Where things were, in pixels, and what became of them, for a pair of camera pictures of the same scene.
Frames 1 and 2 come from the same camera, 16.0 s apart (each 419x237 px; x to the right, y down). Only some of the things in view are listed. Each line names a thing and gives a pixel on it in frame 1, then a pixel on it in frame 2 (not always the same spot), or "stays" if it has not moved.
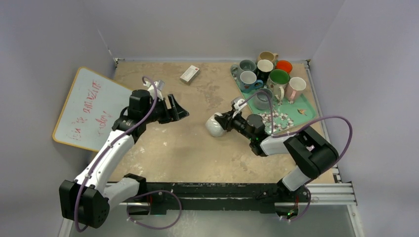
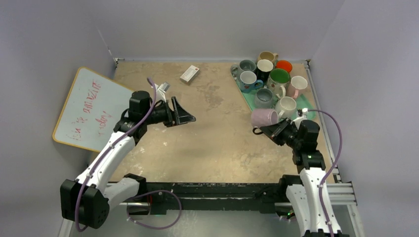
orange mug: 284,65 stays
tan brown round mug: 267,55 stays
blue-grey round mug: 261,100 stays
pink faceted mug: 294,88 stays
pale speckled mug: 213,127 → 286,107
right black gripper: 231,121 → 278,130
